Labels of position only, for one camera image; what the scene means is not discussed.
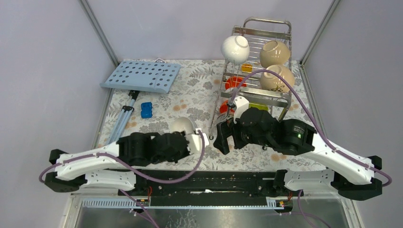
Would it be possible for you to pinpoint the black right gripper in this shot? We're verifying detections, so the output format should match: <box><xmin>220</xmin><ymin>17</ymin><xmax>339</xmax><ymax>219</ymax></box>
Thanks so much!
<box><xmin>212</xmin><ymin>116</ymin><xmax>272</xmax><ymax>154</ymax></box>

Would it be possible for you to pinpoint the white bowl front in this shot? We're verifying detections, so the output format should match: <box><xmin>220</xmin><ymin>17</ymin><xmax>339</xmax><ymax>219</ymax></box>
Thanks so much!
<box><xmin>169</xmin><ymin>117</ymin><xmax>198</xmax><ymax>135</ymax></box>

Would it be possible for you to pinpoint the white bowl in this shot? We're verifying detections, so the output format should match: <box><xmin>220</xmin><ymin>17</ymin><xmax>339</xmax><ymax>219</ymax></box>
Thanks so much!
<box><xmin>169</xmin><ymin>117</ymin><xmax>198</xmax><ymax>135</ymax></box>
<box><xmin>221</xmin><ymin>35</ymin><xmax>250</xmax><ymax>65</ymax></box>

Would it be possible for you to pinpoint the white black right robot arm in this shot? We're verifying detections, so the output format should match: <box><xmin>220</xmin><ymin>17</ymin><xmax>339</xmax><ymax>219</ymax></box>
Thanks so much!
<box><xmin>213</xmin><ymin>107</ymin><xmax>383</xmax><ymax>201</ymax></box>

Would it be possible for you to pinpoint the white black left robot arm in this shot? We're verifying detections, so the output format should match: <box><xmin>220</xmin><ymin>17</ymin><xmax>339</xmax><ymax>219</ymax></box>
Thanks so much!
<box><xmin>42</xmin><ymin>132</ymin><xmax>201</xmax><ymax>195</ymax></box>

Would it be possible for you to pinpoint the stainless steel dish rack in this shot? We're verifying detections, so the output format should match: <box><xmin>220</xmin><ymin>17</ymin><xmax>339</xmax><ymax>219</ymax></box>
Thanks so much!
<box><xmin>209</xmin><ymin>17</ymin><xmax>292</xmax><ymax>140</ymax></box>

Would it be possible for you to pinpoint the orange bowl lower front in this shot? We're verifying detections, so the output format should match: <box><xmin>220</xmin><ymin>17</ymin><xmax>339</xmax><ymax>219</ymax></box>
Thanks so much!
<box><xmin>219</xmin><ymin>100</ymin><xmax>234</xmax><ymax>115</ymax></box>

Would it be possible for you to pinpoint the orange bowl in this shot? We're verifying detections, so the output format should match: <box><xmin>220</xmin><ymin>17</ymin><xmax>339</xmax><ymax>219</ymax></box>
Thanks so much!
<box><xmin>219</xmin><ymin>100</ymin><xmax>234</xmax><ymax>115</ymax></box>
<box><xmin>224</xmin><ymin>76</ymin><xmax>244</xmax><ymax>90</ymax></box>

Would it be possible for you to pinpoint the lime green bowl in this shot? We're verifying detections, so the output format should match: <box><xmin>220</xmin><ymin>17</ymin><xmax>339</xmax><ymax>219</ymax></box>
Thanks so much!
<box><xmin>249</xmin><ymin>103</ymin><xmax>269</xmax><ymax>111</ymax></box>

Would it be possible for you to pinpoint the floral table mat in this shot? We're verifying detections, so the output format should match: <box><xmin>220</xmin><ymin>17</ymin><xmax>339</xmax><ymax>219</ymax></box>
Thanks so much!
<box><xmin>94</xmin><ymin>59</ymin><xmax>325</xmax><ymax>173</ymax></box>

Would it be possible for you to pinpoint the blue toy block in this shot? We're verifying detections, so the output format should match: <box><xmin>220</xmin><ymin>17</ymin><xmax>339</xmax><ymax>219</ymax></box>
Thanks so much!
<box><xmin>141</xmin><ymin>102</ymin><xmax>153</xmax><ymax>119</ymax></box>

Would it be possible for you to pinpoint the orange bowl lower rear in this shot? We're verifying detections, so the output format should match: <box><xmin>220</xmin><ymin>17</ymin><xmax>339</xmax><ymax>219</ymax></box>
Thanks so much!
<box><xmin>224</xmin><ymin>76</ymin><xmax>244</xmax><ymax>90</ymax></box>

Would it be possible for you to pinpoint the small yellow cup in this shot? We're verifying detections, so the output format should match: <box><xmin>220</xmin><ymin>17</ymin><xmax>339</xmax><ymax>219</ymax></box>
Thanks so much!
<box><xmin>241</xmin><ymin>64</ymin><xmax>253</xmax><ymax>73</ymax></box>

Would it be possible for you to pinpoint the beige bowl with flower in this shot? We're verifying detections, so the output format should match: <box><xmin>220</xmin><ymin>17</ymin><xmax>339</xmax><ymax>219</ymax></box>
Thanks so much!
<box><xmin>260</xmin><ymin>65</ymin><xmax>295</xmax><ymax>93</ymax></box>

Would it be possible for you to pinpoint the blue perforated tray stand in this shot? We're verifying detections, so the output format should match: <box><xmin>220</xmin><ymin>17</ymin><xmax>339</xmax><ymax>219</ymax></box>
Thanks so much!
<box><xmin>100</xmin><ymin>60</ymin><xmax>181</xmax><ymax>144</ymax></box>

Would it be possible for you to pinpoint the beige bowl rear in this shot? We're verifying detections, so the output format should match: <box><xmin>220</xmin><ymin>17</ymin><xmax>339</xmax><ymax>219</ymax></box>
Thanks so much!
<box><xmin>259</xmin><ymin>40</ymin><xmax>291</xmax><ymax>68</ymax></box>

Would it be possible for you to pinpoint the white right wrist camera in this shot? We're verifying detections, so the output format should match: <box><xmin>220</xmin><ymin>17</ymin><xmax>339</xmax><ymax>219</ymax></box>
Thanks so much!
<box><xmin>227</xmin><ymin>96</ymin><xmax>249</xmax><ymax>124</ymax></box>

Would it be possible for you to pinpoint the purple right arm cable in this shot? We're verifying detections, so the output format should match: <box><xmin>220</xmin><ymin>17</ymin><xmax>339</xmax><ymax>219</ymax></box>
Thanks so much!
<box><xmin>227</xmin><ymin>69</ymin><xmax>393</xmax><ymax>188</ymax></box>

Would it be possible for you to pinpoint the white slotted cable duct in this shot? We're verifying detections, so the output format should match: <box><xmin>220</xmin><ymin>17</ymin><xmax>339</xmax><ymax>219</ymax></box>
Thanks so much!
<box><xmin>81</xmin><ymin>197</ymin><xmax>285</xmax><ymax>210</ymax></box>

